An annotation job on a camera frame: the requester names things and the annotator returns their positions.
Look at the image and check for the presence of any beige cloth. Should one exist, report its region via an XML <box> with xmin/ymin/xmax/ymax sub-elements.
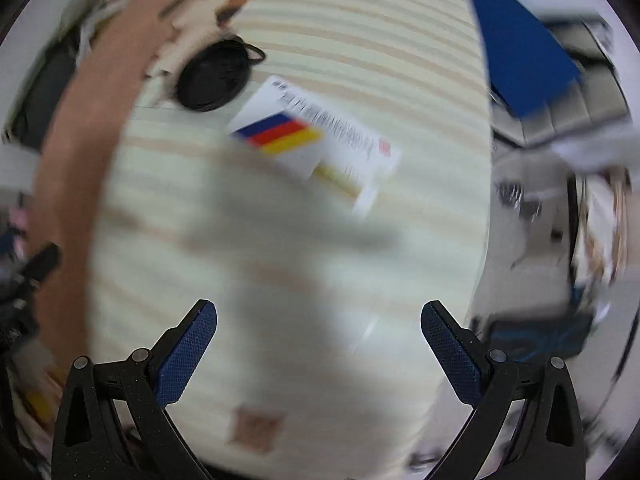
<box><xmin>570</xmin><ymin>165</ymin><xmax>633</xmax><ymax>291</ymax></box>

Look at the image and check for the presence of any white box with flag stripes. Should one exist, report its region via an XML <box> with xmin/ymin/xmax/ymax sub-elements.
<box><xmin>227</xmin><ymin>74</ymin><xmax>403</xmax><ymax>218</ymax></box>

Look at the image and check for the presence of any black round pouch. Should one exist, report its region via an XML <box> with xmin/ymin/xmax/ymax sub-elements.
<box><xmin>176</xmin><ymin>37</ymin><xmax>267</xmax><ymax>112</ymax></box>

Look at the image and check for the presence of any brown tablecloth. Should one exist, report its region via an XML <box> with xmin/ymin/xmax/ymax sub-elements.
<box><xmin>30</xmin><ymin>0</ymin><xmax>253</xmax><ymax>356</ymax></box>

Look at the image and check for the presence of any grey folding chair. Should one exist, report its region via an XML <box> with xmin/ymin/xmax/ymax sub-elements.
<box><xmin>7</xmin><ymin>25</ymin><xmax>83</xmax><ymax>146</ymax></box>

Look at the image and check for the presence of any striped tablecloth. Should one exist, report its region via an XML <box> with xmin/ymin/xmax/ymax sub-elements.
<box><xmin>87</xmin><ymin>0</ymin><xmax>493</xmax><ymax>468</ymax></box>

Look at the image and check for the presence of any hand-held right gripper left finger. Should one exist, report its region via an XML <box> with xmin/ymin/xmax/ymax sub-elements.
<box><xmin>51</xmin><ymin>299</ymin><xmax>218</xmax><ymax>480</ymax></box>

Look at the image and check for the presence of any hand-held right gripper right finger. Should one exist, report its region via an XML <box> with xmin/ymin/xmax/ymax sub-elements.
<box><xmin>421</xmin><ymin>300</ymin><xmax>587</xmax><ymax>480</ymax></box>

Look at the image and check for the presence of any small brown card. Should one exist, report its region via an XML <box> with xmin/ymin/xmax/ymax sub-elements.
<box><xmin>230</xmin><ymin>405</ymin><xmax>287</xmax><ymax>456</ymax></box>

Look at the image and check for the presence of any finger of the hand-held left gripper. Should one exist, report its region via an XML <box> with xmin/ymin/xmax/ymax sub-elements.
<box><xmin>15</xmin><ymin>242</ymin><xmax>63</xmax><ymax>287</ymax></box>

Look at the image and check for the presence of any white chair with black frame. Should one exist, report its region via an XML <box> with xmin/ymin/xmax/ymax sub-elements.
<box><xmin>487</xmin><ymin>10</ymin><xmax>633</xmax><ymax>151</ymax></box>

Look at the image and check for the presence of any cat shaped mat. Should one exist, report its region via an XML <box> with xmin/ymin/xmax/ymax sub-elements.
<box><xmin>145</xmin><ymin>0</ymin><xmax>257</xmax><ymax>81</ymax></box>

